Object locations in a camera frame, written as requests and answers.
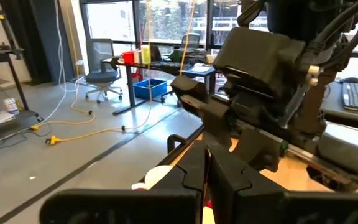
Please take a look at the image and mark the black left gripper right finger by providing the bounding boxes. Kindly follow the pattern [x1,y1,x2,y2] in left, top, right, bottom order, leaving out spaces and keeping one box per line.
[208,143,287,224]

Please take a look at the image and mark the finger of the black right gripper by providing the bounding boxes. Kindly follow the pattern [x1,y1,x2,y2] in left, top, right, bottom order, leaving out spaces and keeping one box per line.
[306,130,358,194]
[234,129,283,174]

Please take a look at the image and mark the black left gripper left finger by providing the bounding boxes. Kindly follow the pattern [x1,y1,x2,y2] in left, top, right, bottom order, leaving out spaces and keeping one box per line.
[149,139,211,200]

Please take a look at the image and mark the white ceramic mug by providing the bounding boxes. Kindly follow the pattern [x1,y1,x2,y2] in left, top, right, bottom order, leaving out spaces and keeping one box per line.
[131,164,174,191]

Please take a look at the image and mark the black desk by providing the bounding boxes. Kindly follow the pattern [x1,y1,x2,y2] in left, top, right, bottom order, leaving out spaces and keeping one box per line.
[103,57,219,116]
[320,80,358,127]

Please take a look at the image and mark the blue plastic bin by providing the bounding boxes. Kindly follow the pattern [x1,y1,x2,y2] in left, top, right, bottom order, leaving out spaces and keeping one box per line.
[132,78,168,101]

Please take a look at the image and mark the dark green bottle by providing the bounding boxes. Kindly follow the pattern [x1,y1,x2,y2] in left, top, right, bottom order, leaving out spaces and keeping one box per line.
[172,46,183,63]

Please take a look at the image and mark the grey office chair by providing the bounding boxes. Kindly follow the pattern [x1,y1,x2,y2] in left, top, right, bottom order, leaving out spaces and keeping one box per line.
[180,32,202,55]
[84,37,124,104]

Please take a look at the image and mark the yellow-green cup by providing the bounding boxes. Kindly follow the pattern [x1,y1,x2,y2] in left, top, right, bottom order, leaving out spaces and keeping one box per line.
[140,44,152,65]

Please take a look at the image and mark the red container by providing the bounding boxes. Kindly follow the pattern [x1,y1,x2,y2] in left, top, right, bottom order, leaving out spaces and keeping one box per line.
[122,51,135,65]

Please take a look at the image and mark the black curtain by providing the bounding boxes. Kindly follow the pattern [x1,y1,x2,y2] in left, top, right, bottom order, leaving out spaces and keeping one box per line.
[0,0,76,85]

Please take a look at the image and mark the white plastic tub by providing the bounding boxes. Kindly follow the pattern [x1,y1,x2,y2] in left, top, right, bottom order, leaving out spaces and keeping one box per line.
[3,97,20,116]

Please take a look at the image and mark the black aluminium table frame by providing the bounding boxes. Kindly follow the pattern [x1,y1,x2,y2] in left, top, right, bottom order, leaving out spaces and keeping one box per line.
[140,124,206,184]

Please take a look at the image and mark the black frame handle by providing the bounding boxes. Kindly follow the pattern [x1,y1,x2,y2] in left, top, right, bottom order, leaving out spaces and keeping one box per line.
[167,134,188,154]

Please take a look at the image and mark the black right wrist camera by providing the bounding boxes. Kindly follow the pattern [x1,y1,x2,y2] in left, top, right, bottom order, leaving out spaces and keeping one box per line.
[213,27,306,101]

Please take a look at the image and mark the yellow extension cable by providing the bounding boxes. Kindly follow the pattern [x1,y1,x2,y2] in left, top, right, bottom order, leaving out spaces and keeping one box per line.
[44,0,155,146]
[178,0,198,76]
[29,90,96,131]

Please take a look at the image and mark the black camera cable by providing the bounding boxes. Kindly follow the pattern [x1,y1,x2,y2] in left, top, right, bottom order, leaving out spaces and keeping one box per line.
[303,0,358,63]

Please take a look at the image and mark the white cable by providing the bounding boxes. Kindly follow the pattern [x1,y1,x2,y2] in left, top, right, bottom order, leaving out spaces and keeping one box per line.
[40,0,85,125]

